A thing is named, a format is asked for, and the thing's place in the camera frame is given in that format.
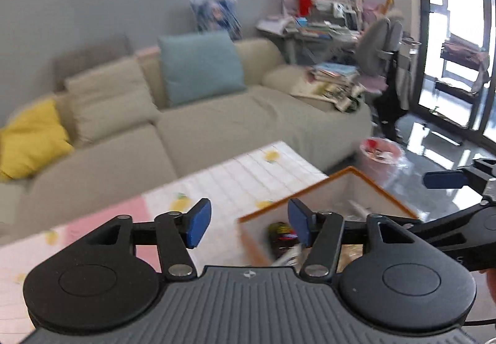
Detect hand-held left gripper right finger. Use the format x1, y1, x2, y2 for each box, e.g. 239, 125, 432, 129
287, 197, 423, 278

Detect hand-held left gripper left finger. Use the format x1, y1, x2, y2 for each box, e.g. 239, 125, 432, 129
75, 197, 212, 278

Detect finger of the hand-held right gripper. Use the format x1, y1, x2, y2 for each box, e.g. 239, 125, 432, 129
405, 208, 483, 243
423, 158, 496, 197

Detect black green snack packet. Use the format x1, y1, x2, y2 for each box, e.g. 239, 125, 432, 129
269, 222, 301, 263

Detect orange cardboard box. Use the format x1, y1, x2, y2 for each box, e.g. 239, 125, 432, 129
237, 166, 421, 268

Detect person's right hand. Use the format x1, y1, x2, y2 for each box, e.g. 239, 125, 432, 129
478, 268, 496, 306

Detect pink white checked tablecloth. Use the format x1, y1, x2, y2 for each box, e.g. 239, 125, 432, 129
0, 140, 330, 333

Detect pink trash bin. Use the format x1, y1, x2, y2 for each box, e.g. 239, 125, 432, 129
358, 137, 404, 174

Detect black bag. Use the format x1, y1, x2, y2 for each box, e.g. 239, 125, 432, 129
374, 53, 411, 143

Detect beige sofa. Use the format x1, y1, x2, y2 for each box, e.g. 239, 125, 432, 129
0, 38, 374, 248

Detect metal drying rack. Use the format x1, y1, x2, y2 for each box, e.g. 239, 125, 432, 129
434, 34, 491, 95

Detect stack of books and magazines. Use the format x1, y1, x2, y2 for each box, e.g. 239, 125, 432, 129
290, 78, 367, 112

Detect grey office chair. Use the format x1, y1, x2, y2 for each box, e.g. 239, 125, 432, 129
354, 10, 421, 97

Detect beige pillow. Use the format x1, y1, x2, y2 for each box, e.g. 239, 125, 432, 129
64, 57, 161, 147

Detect light blue pillow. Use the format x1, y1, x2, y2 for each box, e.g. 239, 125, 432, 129
157, 31, 249, 108

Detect black framed glass door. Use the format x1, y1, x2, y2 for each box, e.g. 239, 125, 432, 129
414, 0, 496, 143

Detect yellow pillow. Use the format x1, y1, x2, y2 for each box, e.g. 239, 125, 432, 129
0, 99, 75, 181

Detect cluttered desk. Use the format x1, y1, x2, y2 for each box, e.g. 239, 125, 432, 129
258, 0, 367, 38

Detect grey striped pillow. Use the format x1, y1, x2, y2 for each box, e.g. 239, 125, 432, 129
52, 34, 134, 93

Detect blue floral pillow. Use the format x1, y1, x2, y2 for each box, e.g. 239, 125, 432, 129
189, 0, 243, 40

